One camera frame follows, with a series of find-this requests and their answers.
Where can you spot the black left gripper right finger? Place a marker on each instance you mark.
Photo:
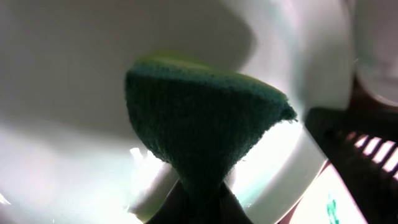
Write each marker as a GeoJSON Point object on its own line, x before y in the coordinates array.
{"type": "Point", "coordinates": [228, 209]}

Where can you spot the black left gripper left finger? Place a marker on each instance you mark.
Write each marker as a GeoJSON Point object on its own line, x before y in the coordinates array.
{"type": "Point", "coordinates": [175, 208]}

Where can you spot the green scouring sponge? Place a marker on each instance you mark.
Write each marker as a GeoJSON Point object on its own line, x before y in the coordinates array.
{"type": "Point", "coordinates": [199, 119]}

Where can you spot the mint green plate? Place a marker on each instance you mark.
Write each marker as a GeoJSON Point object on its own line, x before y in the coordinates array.
{"type": "Point", "coordinates": [68, 152]}

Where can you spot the white plate with green stain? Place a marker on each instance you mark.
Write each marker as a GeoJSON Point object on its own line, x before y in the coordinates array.
{"type": "Point", "coordinates": [327, 201]}

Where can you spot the round black tray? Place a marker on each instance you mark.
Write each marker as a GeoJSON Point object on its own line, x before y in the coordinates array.
{"type": "Point", "coordinates": [361, 143]}

